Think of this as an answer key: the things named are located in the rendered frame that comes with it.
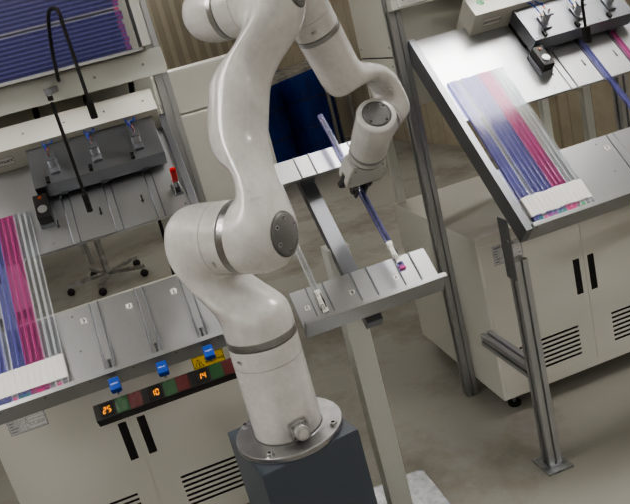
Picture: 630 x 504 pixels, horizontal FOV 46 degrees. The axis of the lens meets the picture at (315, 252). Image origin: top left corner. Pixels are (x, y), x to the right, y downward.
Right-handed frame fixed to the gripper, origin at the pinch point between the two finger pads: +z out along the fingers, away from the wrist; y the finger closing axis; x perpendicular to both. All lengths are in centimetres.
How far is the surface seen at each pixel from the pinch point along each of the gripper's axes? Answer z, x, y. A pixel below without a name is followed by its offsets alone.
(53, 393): 9, 21, 82
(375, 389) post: 35, 41, 8
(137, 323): 12, 11, 60
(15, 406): 8, 21, 90
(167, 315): 12, 11, 53
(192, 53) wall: 559, -493, -63
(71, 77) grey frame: 7, -59, 57
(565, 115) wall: 260, -125, -240
